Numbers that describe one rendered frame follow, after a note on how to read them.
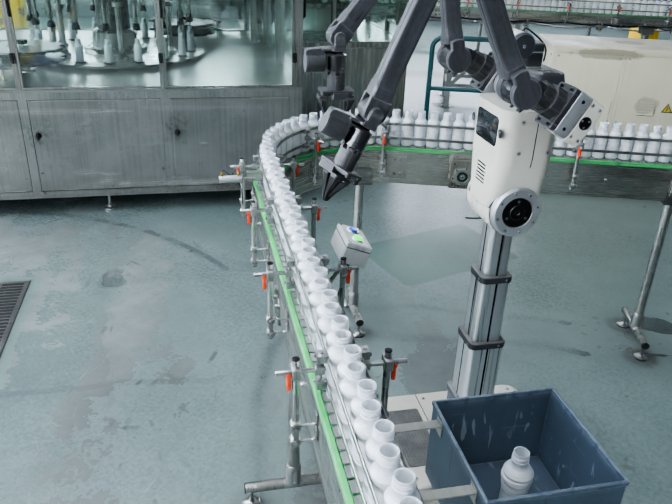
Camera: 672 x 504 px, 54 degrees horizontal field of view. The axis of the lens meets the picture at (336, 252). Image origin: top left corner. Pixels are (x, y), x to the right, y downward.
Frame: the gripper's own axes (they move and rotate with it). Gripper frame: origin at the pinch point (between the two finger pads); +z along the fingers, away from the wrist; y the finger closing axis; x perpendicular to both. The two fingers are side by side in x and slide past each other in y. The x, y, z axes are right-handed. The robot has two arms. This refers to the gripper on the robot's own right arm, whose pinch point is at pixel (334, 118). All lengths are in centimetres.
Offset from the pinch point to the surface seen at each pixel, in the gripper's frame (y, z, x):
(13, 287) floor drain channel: 149, 140, -163
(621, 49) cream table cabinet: -276, 25, -256
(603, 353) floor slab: -157, 140, -47
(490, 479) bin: -22, 66, 91
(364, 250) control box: -2.9, 30.4, 32.6
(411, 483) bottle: 14, 23, 128
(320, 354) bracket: 20, 28, 85
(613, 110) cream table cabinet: -280, 71, -255
